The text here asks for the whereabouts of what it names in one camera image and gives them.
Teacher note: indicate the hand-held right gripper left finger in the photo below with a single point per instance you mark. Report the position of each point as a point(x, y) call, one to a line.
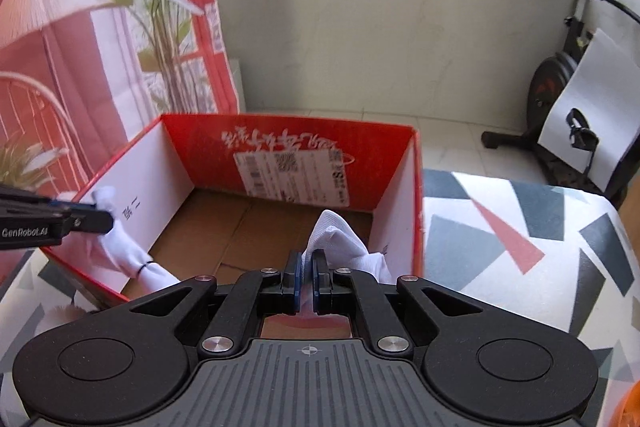
point(295, 279)

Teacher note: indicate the white sock with black band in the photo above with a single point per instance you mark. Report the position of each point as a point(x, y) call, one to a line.
point(127, 252)

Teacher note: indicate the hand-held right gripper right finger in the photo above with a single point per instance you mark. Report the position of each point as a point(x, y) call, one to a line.
point(318, 279)

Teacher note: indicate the geometric print tablecloth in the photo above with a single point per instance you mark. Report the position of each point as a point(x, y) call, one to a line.
point(500, 217)

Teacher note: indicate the white shipping label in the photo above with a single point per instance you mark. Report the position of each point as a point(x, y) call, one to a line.
point(295, 172)

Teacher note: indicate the red cardboard box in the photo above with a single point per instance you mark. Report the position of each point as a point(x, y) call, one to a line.
point(300, 142)

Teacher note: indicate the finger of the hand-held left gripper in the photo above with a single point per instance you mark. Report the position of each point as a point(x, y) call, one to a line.
point(90, 219)

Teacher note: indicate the white paper sheet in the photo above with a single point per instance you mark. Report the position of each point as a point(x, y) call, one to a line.
point(600, 77)

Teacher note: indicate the printed plant backdrop curtain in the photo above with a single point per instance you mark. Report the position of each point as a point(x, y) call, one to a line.
point(100, 32)

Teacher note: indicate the black exercise bike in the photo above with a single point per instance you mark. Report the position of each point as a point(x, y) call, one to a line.
point(545, 87)

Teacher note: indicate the orange round object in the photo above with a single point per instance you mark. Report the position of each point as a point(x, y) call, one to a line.
point(630, 407)

